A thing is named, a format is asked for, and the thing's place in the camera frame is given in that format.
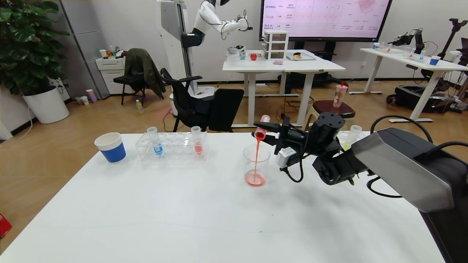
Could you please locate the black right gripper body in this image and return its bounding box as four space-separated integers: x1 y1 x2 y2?
274 116 309 155

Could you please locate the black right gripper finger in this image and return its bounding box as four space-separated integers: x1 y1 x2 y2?
251 131 279 146
253 122 282 133

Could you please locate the red pigment test tube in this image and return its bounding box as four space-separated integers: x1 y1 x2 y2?
190 126 204 156
254 115 271 141

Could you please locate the blue pigment test tube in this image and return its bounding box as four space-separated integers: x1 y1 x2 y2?
147 127 163 156

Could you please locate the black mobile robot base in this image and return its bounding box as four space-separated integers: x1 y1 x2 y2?
386 85 456 114

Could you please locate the clear glass beaker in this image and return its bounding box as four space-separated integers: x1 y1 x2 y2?
243 144 271 187

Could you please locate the yellow pigment test tube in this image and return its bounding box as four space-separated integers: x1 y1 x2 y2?
343 125 363 151

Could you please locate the clear acrylic test tube rack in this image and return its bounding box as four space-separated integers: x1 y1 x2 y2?
135 131 208 162
336 130 368 151

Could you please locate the brown top stool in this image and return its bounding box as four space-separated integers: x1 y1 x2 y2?
303 100 356 131

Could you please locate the white double desk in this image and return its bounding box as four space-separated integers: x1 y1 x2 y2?
222 50 346 128

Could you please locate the pink drink cup with straw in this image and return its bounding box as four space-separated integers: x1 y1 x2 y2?
333 81 349 108

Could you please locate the grey tray with food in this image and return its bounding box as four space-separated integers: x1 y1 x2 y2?
286 52 316 62

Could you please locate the white mini drawer organizer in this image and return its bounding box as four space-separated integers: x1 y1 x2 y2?
263 31 289 60

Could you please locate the black office chair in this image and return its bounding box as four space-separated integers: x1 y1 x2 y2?
161 68 245 133

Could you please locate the olive green jacket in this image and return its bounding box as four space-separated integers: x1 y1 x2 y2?
124 48 166 99

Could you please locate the white humanoid robot on column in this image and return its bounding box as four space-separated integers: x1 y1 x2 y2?
157 0 253 99

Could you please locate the white long desk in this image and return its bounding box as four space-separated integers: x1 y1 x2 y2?
360 47 468 123

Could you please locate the black four-legged chair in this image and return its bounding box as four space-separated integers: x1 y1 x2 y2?
113 72 147 107

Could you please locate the blue white paper cup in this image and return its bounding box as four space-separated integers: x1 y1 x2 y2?
94 132 127 164

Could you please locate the white drawer cabinet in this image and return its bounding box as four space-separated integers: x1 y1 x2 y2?
96 57 134 96

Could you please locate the black tall stand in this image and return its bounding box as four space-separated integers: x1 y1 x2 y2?
437 18 468 61

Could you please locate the tall grey cabinet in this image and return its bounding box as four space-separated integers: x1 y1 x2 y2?
60 0 110 99

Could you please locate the white plant pot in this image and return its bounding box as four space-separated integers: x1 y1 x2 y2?
23 87 70 125

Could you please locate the large green potted plant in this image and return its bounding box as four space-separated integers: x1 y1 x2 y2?
0 0 71 97

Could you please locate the red flat object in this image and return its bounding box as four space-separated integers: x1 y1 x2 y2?
0 213 13 239

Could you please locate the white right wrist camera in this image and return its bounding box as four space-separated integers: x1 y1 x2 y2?
276 146 298 169

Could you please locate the large wall display screen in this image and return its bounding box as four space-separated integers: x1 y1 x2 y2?
259 0 393 42

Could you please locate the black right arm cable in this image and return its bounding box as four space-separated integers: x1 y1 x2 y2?
367 115 468 199

